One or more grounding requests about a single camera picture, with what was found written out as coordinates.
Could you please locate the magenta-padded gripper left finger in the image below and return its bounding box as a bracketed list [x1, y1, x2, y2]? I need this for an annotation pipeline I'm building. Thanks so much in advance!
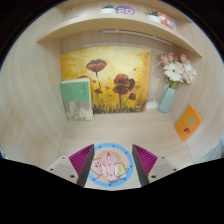
[46, 143, 96, 188]

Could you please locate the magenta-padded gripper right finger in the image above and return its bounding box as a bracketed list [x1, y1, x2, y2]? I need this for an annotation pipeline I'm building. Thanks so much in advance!
[131, 143, 178, 187]

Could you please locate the pink computer mouse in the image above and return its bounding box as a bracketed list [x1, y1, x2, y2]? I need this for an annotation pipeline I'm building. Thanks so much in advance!
[97, 151, 123, 181]

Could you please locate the round blue-rimmed cartoon mouse pad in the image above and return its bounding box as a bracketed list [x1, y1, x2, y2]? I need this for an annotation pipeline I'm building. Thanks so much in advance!
[87, 142, 135, 188]

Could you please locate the orange booklet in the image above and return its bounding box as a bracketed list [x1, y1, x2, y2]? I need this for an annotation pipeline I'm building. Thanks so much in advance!
[174, 104, 204, 143]

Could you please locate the teal faceted vase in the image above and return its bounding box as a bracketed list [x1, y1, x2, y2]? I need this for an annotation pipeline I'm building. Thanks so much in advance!
[157, 86, 177, 115]

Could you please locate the green and beige book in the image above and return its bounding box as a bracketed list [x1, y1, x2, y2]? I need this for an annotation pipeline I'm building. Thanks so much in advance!
[59, 77, 95, 122]

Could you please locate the white and pink flower bouquet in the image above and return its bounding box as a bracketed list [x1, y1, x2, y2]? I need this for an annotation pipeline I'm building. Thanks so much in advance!
[156, 52, 198, 90]

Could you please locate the yellow poppy flower painting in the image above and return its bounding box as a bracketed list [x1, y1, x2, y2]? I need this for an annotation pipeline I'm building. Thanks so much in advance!
[60, 46, 152, 115]

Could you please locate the wooden wall shelf with ornaments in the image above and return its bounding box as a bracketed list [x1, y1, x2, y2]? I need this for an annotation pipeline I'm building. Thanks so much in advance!
[35, 2, 205, 60]

